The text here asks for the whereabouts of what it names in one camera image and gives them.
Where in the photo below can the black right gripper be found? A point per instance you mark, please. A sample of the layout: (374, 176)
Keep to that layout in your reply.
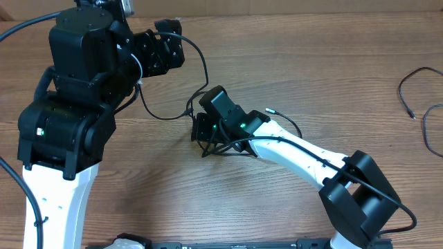
(202, 133)

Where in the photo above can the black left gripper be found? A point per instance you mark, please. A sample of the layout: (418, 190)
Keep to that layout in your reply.
(157, 64)

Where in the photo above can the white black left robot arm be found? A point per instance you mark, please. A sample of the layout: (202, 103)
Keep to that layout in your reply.
(97, 62)

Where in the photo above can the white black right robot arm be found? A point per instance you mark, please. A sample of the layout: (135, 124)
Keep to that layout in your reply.
(356, 195)

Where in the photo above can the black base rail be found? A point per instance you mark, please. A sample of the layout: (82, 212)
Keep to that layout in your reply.
(132, 241)

